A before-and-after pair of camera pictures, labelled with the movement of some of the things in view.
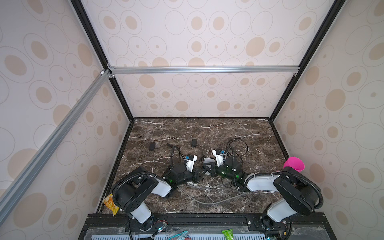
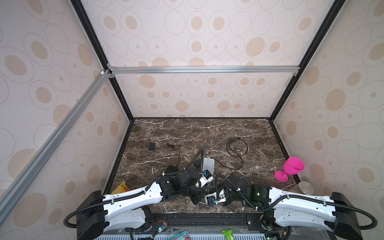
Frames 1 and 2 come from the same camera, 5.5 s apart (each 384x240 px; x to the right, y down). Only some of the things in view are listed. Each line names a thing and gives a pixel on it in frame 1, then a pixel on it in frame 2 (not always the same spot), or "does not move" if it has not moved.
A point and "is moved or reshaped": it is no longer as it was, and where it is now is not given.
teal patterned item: (184, 235) does not move
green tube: (228, 234) does not move
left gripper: (195, 176) -> (197, 197)
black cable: (240, 156) does not move
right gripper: (214, 168) -> (226, 203)
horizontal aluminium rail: (145, 70) does not move
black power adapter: (194, 142) is moved or reshaped
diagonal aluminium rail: (9, 193) does not move
